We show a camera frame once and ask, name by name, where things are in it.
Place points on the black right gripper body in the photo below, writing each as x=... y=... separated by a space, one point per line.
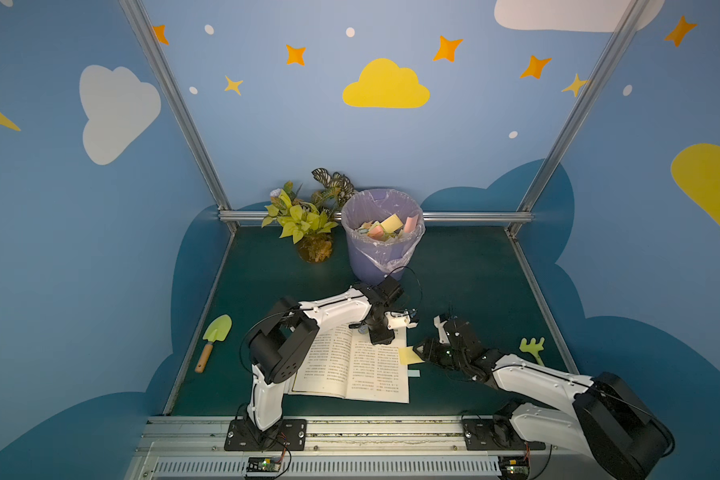
x=447 y=347

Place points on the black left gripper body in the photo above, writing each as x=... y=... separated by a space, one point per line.
x=381 y=327

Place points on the yellow sticky note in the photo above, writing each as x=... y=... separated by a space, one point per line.
x=408 y=356

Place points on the pink sticky note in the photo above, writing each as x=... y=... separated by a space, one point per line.
x=411 y=224

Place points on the paperback book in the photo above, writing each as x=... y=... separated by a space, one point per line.
x=343 y=363

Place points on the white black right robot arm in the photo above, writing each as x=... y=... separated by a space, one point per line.
x=600 y=417

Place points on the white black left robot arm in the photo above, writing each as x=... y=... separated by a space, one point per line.
x=279 y=343

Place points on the purple trash bin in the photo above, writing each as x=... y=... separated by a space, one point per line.
x=373 y=221

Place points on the green toy rake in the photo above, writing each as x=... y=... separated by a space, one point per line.
x=533 y=347

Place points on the green potted plant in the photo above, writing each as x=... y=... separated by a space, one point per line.
x=309 y=223

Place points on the right circuit board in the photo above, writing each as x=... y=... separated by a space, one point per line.
x=514 y=468

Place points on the circuit board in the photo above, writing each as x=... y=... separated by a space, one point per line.
x=263 y=465
x=514 y=468

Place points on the green toy shovel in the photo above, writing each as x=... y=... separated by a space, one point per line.
x=216 y=331

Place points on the left circuit board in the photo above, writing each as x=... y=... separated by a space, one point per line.
x=263 y=465

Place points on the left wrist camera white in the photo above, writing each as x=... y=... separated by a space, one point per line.
x=401 y=319

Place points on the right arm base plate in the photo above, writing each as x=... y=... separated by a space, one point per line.
x=485 y=434

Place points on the aluminium corner frame post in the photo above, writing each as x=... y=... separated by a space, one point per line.
x=614 y=50

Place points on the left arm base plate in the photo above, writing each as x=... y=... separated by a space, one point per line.
x=244 y=436

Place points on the rear aluminium frame bar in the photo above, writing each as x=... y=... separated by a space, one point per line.
x=432 y=217

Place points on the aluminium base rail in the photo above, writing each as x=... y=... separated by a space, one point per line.
x=366 y=447

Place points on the left aluminium frame post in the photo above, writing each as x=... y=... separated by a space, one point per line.
x=139 y=21

